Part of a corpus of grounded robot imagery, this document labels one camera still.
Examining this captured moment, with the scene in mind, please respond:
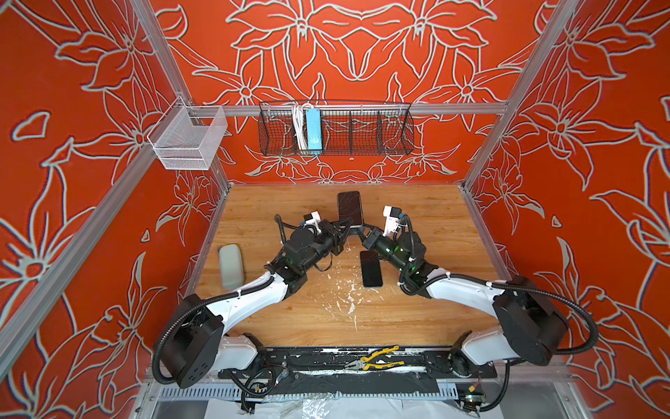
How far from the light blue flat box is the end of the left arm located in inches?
13.7

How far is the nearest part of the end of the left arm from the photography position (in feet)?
1.94

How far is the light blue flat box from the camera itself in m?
0.90
